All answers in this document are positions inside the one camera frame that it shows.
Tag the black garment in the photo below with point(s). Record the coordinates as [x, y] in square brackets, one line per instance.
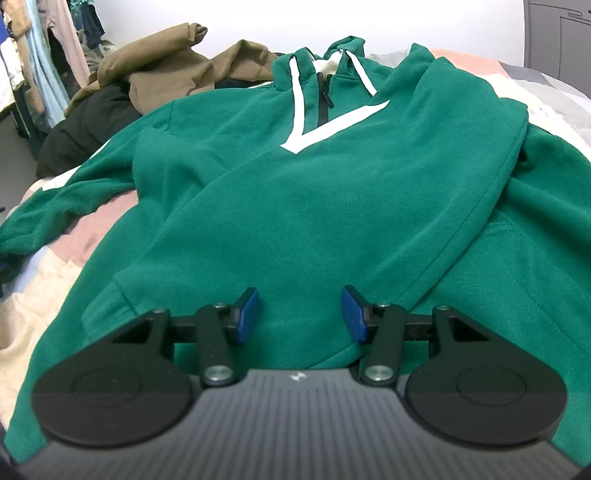
[109, 114]

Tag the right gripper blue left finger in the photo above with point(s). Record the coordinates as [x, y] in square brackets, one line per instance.
[229, 324]

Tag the grey door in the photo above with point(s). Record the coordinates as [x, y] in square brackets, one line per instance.
[558, 40]

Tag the green hooded sweatshirt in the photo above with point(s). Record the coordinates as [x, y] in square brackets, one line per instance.
[416, 184]

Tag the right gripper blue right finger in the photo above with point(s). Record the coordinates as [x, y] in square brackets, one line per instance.
[365, 319]

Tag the light blue hanging garment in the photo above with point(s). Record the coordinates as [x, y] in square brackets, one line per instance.
[46, 78]

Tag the tan hanging garment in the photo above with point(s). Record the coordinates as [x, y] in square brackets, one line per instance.
[20, 25]

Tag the brown garment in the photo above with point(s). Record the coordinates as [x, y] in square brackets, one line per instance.
[163, 67]

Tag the pink hanging garment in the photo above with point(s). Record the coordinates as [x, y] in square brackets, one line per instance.
[55, 17]

